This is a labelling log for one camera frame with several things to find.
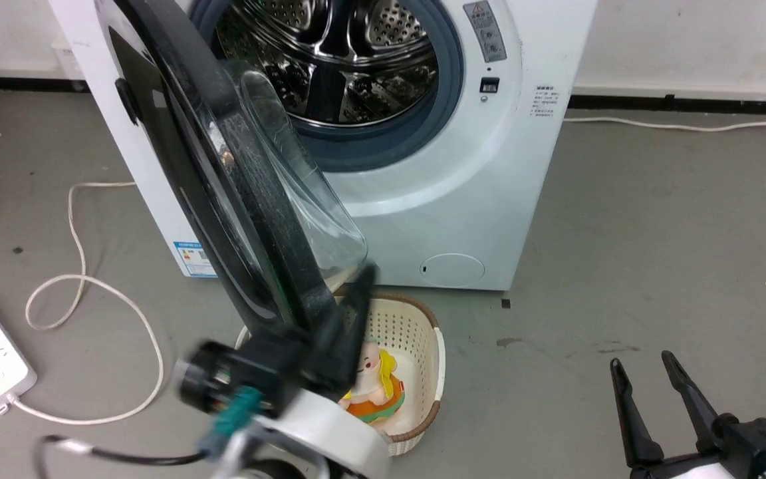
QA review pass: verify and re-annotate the blue energy label sticker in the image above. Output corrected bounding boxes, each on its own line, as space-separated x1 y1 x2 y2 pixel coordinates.
176 241 217 278

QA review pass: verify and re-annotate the yellow orange plush doll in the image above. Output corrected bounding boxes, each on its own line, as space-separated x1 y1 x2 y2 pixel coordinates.
338 341 406 424

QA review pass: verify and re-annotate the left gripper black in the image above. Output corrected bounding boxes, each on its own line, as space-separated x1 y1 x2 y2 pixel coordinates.
177 264 378 416

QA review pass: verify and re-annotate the white cable along wall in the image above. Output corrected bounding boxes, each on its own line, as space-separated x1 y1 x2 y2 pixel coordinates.
563 106 766 132

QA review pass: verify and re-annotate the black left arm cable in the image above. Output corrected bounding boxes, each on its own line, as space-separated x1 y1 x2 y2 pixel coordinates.
33 435 212 479

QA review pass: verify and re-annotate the steel washing machine drum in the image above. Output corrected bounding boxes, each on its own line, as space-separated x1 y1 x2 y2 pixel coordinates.
214 0 440 127

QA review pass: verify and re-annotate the round drain filter cover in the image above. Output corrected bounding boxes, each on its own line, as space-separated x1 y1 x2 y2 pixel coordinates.
419 253 486 288

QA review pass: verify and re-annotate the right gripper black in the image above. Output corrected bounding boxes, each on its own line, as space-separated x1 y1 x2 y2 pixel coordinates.
610 351 766 479

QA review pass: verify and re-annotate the black washing machine door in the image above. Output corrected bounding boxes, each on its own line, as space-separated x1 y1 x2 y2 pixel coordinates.
96 0 368 335

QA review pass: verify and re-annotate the white front-load washing machine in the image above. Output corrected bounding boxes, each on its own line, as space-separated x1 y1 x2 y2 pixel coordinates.
49 0 599 291

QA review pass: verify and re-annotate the white perforated laundry basket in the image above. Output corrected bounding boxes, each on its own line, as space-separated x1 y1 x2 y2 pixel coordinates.
235 293 446 457

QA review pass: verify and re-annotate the white power strip cable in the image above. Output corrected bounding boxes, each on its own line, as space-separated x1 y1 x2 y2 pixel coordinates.
9 182 165 426

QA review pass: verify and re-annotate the grey warning label sticker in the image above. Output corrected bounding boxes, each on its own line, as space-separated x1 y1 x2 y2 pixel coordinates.
463 0 508 64

